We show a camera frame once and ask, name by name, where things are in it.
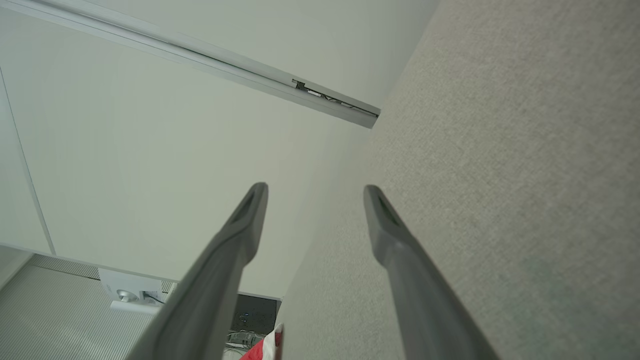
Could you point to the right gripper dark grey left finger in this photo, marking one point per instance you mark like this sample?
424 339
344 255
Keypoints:
210 290

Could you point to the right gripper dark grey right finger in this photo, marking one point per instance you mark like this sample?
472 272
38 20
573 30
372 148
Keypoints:
425 300

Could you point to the red shirt with white sleeves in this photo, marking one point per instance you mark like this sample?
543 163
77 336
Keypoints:
257 352

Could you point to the white box with silver knob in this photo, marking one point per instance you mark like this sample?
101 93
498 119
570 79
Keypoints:
114 281

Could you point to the grey ribbed panel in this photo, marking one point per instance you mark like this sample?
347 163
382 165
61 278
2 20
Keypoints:
60 315

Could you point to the white wall rail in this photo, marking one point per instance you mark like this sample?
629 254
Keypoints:
225 62

